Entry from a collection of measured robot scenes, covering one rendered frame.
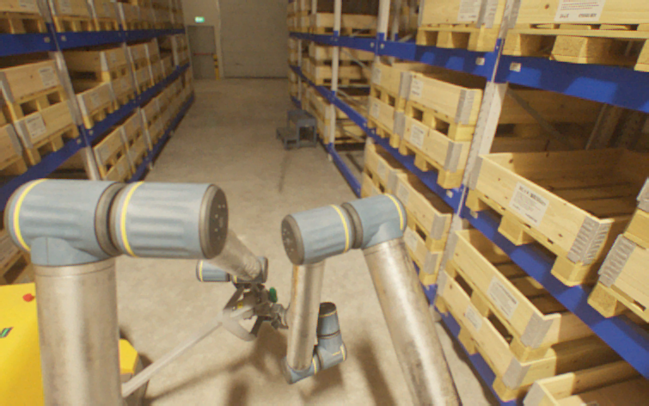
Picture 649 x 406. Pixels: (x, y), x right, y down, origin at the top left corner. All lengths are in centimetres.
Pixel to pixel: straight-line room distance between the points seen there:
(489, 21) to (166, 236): 204
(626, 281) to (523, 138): 134
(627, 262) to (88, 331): 169
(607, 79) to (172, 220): 164
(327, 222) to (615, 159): 247
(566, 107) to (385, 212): 210
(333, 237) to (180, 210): 43
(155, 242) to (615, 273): 159
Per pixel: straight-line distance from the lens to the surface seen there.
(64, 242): 74
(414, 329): 99
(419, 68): 401
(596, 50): 181
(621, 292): 170
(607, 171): 305
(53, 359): 83
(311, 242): 86
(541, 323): 198
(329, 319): 144
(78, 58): 502
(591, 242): 173
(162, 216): 63
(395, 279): 97
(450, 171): 243
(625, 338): 182
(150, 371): 209
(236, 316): 173
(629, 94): 170
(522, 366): 219
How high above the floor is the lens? 215
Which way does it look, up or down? 28 degrees down
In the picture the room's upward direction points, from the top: 2 degrees clockwise
